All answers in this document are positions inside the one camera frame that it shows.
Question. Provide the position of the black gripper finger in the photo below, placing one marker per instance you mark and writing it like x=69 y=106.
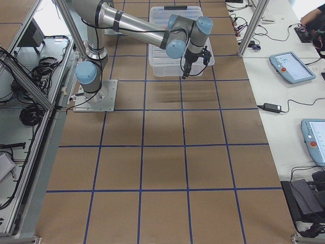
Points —
x=186 y=71

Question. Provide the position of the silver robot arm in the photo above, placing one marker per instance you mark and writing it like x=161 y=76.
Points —
x=99 y=15

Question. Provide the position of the black power adapter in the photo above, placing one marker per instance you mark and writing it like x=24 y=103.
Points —
x=272 y=108

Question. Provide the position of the clear plastic storage box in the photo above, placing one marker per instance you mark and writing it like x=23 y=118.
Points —
x=159 y=61

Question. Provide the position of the black box latch handle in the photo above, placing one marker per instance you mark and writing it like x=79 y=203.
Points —
x=174 y=8

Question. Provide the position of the aluminium frame post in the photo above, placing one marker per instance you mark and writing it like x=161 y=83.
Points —
x=260 y=8

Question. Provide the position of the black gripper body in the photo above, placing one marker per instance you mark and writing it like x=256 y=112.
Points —
x=191 y=57

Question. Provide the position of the clear plastic box lid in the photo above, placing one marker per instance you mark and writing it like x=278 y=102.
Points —
x=186 y=33

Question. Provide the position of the blue teach pendant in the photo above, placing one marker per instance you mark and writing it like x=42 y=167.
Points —
x=313 y=133
x=291 y=68

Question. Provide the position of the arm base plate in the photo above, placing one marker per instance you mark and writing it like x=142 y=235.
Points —
x=103 y=101

